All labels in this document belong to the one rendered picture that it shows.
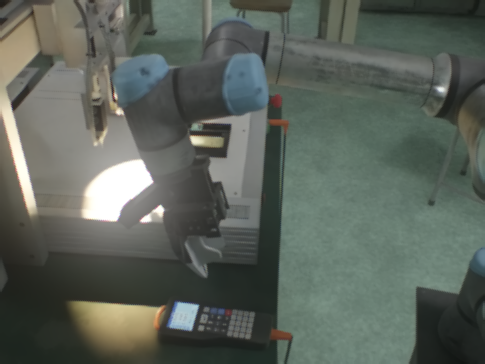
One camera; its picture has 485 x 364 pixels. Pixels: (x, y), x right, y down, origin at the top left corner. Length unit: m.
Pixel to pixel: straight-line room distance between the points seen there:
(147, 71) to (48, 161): 0.62
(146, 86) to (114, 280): 0.51
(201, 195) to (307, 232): 1.60
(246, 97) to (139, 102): 0.14
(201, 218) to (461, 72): 0.43
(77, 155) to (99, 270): 0.29
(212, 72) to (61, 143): 0.70
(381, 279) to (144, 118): 1.63
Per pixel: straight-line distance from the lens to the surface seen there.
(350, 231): 2.40
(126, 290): 1.08
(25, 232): 1.12
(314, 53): 0.81
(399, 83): 0.83
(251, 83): 0.68
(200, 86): 0.69
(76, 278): 1.13
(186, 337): 0.96
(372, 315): 2.08
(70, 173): 1.23
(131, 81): 0.70
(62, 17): 1.08
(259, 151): 1.26
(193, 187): 0.78
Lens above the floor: 1.53
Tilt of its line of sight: 36 degrees down
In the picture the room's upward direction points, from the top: 2 degrees clockwise
